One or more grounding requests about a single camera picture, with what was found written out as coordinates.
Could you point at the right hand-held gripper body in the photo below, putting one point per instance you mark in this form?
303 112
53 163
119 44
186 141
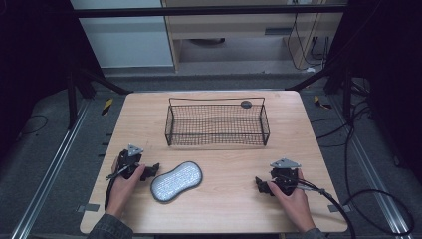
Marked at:
285 174

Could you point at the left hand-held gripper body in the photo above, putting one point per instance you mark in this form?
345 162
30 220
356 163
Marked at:
127 162

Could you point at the silver scrubbing sponge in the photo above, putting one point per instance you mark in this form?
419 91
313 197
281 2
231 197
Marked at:
175 182

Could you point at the person's left hand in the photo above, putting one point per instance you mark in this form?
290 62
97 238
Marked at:
121 194

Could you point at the person's right hand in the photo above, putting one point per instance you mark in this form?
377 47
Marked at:
297 207

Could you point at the yellow black striped tape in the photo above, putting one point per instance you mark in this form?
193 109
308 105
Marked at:
107 106
320 102

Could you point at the black metal stand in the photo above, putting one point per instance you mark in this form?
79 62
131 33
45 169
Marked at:
346 93
72 99

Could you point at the white cabinet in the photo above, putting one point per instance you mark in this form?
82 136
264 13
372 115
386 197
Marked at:
129 43

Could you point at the dark curtain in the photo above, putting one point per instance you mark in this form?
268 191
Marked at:
391 66
33 66

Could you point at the grey metal table bracket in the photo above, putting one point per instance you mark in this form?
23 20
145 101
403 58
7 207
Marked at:
343 208
88 207

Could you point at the aluminium floor rail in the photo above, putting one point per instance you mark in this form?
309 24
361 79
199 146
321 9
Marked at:
49 172
375 179

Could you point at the black horizontal frame bar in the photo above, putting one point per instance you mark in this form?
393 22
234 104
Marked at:
199 12

